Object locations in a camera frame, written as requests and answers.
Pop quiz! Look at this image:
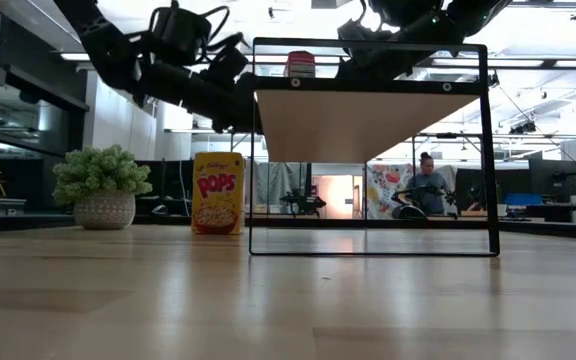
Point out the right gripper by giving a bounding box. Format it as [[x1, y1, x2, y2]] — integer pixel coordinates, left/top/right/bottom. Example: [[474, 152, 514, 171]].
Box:
[[336, 18, 422, 81]]

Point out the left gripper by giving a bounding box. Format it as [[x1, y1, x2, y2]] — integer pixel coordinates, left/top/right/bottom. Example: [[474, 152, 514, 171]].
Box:
[[211, 72, 260, 134]]

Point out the black frame wooden shelf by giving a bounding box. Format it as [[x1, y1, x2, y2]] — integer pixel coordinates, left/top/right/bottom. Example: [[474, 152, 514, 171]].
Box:
[[248, 37, 502, 258]]

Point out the red Froot Loops cereal box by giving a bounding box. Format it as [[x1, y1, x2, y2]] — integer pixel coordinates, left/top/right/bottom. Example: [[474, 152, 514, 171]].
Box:
[[283, 49, 317, 79]]

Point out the yellow Corn Pops cereal box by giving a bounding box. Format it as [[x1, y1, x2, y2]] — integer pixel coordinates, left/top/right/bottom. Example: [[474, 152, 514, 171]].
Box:
[[190, 151, 246, 236]]

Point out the grey cloth cover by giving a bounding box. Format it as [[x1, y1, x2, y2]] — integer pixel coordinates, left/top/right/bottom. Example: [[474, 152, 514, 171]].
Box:
[[252, 159, 310, 214]]

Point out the colourful patterned cloth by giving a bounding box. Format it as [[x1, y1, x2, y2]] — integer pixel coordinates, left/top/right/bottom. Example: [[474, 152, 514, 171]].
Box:
[[366, 163, 414, 220]]

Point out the person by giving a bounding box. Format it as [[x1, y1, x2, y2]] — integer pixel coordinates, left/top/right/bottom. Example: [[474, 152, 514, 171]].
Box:
[[406, 151, 452, 217]]

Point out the black computer monitor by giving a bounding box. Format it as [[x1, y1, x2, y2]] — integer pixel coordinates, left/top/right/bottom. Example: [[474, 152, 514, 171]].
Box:
[[527, 158, 576, 197], [454, 168, 487, 214]]

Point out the black ceiling spotlight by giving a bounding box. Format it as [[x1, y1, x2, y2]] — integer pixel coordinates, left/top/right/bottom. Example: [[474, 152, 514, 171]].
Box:
[[507, 119, 537, 135]]

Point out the green plant in white pot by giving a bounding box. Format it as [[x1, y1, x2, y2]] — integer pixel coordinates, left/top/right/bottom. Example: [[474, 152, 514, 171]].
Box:
[[51, 143, 154, 231]]

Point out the blue bin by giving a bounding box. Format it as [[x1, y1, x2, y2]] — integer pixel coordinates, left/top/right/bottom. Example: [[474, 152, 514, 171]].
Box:
[[502, 193, 543, 207]]

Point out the grey box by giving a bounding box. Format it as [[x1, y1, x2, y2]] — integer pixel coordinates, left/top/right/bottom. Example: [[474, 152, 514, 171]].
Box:
[[0, 197, 27, 216]]

